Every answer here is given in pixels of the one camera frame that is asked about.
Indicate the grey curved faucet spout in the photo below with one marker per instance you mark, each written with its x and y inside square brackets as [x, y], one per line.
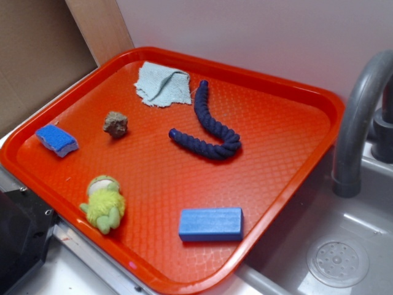
[357, 124]

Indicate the grey toy sink basin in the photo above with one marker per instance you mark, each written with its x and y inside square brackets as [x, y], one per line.
[277, 263]

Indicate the green plush frog toy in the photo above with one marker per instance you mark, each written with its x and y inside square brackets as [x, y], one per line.
[106, 205]

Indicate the light wooden board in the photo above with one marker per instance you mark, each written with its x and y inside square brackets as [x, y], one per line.
[102, 26]

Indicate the brown cardboard panel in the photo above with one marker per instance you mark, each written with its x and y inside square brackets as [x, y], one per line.
[42, 54]

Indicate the brown rough rock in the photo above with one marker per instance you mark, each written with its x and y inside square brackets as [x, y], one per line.
[115, 124]

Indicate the round sink drain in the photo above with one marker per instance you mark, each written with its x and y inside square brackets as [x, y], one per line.
[337, 261]

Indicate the orange plastic tray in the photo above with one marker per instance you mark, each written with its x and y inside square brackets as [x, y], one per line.
[285, 129]

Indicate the dark grey faucet handle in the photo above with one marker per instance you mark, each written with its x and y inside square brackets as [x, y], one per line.
[382, 123]

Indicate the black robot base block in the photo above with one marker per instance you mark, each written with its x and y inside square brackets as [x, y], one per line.
[26, 228]

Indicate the blue rectangular foam block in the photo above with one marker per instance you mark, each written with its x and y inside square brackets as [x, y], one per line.
[211, 225]

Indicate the small blue scrub sponge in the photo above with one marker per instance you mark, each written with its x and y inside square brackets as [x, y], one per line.
[57, 140]

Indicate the light blue folded cloth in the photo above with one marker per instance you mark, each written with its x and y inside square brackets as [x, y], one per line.
[161, 86]

